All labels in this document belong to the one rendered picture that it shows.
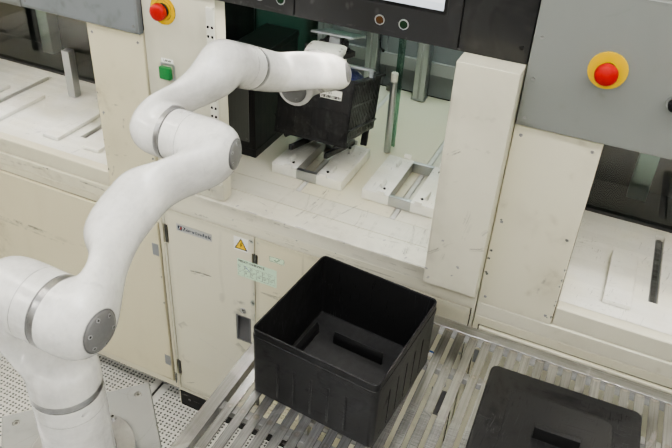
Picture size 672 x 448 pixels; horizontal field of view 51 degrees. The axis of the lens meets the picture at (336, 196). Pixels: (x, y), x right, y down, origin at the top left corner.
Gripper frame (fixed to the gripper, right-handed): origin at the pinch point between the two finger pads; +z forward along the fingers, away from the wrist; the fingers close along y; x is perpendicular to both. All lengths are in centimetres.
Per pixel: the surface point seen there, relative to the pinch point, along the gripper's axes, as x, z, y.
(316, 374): -31, -84, 25
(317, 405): -39, -84, 25
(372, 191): -30.6, -19.8, 18.0
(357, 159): -30.8, -5.5, 9.7
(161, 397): -121, -34, -44
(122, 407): -44, -94, -12
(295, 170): -31.2, -17.0, -4.5
